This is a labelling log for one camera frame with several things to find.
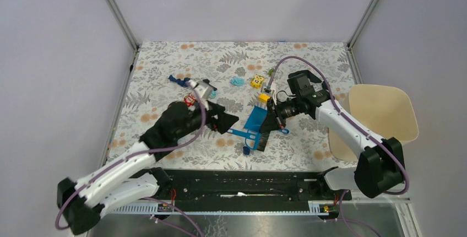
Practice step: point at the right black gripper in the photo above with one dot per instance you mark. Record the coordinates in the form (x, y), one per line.
(275, 120)

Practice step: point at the beige waste bin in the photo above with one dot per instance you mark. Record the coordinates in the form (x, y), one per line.
(386, 110)

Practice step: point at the black paper scrap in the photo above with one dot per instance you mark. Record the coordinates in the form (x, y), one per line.
(206, 81)

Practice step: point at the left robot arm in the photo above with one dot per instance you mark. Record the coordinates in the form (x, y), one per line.
(82, 203)

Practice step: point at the yellow toy brick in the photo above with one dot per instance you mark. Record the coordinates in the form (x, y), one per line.
(263, 98)

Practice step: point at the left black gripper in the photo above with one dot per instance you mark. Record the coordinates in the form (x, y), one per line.
(224, 122)

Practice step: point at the dark blue paper scrap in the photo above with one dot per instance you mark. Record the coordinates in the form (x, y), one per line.
(246, 150)

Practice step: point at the blue hand brush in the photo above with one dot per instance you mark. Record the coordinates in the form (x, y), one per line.
(253, 140)

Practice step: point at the blue dustpan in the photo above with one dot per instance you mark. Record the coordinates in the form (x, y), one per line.
(257, 117)

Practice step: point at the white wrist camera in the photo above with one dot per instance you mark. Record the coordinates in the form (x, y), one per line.
(267, 90)
(201, 91)

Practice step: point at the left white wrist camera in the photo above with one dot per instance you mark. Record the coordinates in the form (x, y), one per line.
(201, 91)

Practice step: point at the red toy robot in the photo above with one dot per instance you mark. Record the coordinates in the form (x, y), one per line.
(190, 100)

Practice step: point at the yellow number block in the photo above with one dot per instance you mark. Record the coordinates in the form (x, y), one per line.
(257, 81)

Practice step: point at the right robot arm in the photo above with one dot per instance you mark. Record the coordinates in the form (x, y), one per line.
(380, 162)

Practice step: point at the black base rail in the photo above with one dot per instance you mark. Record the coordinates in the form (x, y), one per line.
(246, 191)

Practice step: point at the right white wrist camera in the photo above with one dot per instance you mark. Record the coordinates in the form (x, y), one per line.
(267, 90)

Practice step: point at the floral tablecloth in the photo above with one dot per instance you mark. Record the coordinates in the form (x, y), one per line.
(305, 148)

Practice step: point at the long dark blue scrap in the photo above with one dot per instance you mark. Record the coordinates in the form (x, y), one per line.
(181, 82)

